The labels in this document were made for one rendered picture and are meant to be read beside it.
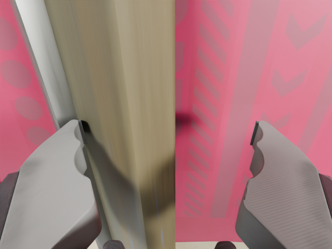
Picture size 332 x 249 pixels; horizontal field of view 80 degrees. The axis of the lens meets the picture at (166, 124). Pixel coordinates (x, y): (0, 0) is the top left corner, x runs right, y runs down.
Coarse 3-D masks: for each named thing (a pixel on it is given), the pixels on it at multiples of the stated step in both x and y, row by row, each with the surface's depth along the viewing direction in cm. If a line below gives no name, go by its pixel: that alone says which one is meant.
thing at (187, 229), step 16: (0, 112) 17; (0, 128) 18; (16, 128) 18; (0, 144) 19; (16, 144) 19; (320, 144) 18; (0, 160) 20; (16, 160) 20; (320, 160) 19; (0, 176) 21; (176, 224) 25; (192, 224) 25; (208, 224) 25; (224, 224) 25; (176, 240) 27; (192, 240) 27; (208, 240) 26; (224, 240) 26; (240, 240) 26
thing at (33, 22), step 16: (16, 0) 9; (32, 0) 10; (16, 16) 10; (32, 16) 10; (32, 32) 10; (48, 32) 10; (32, 48) 10; (48, 48) 11; (32, 64) 11; (48, 64) 11; (48, 80) 11; (64, 80) 12; (48, 96) 12; (64, 96) 12; (64, 112) 12; (96, 192) 17; (96, 240) 19
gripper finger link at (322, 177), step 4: (320, 176) 8; (324, 176) 8; (328, 176) 8; (324, 180) 8; (328, 180) 8; (324, 184) 7; (328, 184) 7; (324, 188) 7; (328, 188) 7; (324, 192) 7; (328, 192) 7; (328, 196) 7; (328, 200) 7; (328, 204) 7
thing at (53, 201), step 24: (72, 120) 11; (48, 144) 9; (72, 144) 9; (24, 168) 8; (48, 168) 8; (72, 168) 8; (24, 192) 7; (48, 192) 7; (72, 192) 7; (24, 216) 6; (48, 216) 6; (72, 216) 6; (96, 216) 7; (0, 240) 6; (24, 240) 6; (48, 240) 6; (72, 240) 6
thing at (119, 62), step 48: (48, 0) 9; (96, 0) 6; (144, 0) 6; (96, 48) 8; (144, 48) 7; (96, 96) 9; (144, 96) 8; (96, 144) 12; (144, 144) 9; (144, 192) 10; (144, 240) 13
